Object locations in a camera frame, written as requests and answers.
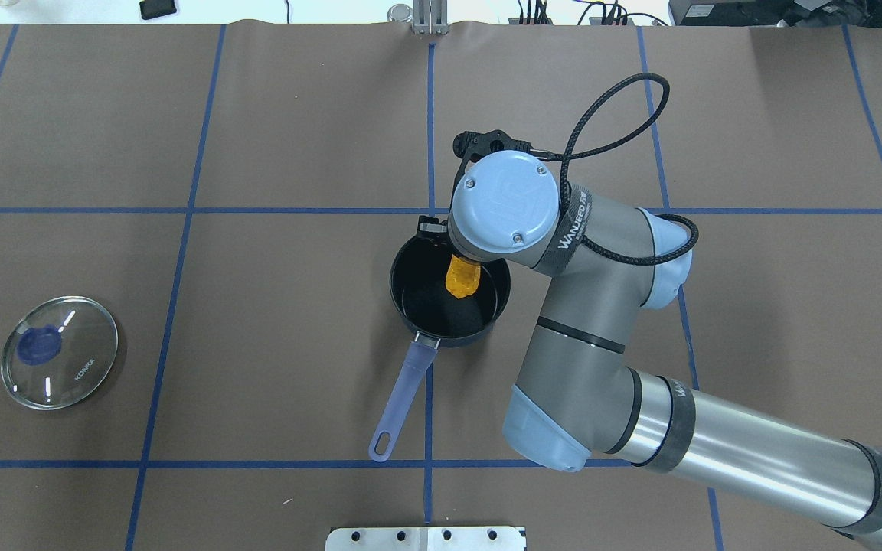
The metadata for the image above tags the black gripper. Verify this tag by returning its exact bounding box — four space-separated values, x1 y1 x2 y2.
416 130 533 244

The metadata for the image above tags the yellow corn cob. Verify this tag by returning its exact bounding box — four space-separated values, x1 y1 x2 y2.
445 255 481 300

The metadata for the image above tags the glass lid purple knob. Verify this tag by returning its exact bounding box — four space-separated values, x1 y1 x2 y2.
0 295 120 411

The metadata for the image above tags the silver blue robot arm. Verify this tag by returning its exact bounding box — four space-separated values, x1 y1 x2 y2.
351 119 882 550

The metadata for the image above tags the black phone on table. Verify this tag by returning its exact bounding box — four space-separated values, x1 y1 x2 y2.
138 0 178 21

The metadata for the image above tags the black monitor base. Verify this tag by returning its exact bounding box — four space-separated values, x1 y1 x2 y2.
668 1 882 28

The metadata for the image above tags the dark blue saucepan purple handle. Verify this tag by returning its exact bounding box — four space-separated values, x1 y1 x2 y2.
368 231 511 461

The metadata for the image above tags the grey metal bracket post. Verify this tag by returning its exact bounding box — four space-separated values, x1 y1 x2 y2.
387 0 450 36

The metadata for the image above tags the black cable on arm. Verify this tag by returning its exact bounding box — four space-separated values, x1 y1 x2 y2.
521 73 700 267

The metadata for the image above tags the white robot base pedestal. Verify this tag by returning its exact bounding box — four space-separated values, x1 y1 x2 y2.
325 526 528 550

